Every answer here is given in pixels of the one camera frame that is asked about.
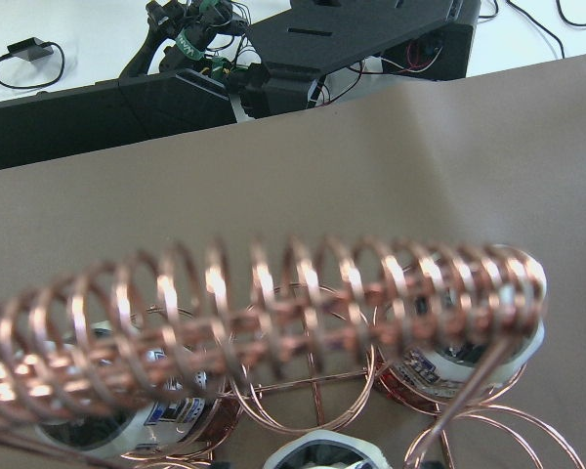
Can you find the tea bottle white cap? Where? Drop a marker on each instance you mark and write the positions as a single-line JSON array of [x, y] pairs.
[[327, 449]]

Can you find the tea bottle in rack right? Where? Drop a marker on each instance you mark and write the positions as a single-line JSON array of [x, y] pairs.
[[422, 378]]

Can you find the tea bottle in rack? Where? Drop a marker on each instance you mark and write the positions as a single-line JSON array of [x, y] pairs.
[[422, 378], [180, 425]]

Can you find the tea bottle in rack left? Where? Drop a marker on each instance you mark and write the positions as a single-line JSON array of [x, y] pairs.
[[180, 425]]

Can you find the copper wire bottle rack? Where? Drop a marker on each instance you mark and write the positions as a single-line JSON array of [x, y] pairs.
[[297, 353]]

